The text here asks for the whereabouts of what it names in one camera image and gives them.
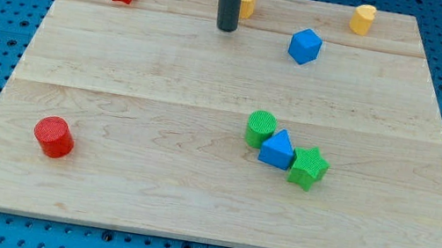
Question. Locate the green star block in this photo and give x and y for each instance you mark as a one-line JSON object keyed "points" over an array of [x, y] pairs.
{"points": [[308, 167]]}

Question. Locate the blue cube block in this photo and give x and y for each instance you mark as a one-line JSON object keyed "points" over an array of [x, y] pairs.
{"points": [[304, 46]]}

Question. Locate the green cylinder block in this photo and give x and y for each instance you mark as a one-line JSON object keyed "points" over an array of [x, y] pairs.
{"points": [[260, 126]]}

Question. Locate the blue triangle block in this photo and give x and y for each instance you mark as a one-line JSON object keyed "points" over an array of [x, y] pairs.
{"points": [[277, 150]]}

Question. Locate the wooden board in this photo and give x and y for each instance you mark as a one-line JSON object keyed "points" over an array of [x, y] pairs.
{"points": [[157, 100]]}

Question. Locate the yellow block behind rod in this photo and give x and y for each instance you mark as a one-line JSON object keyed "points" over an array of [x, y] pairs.
{"points": [[247, 8]]}

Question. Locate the red cylinder block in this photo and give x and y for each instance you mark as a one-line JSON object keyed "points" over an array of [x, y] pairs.
{"points": [[54, 137]]}

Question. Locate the yellow heart block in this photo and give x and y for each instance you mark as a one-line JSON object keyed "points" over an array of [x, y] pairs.
{"points": [[362, 19]]}

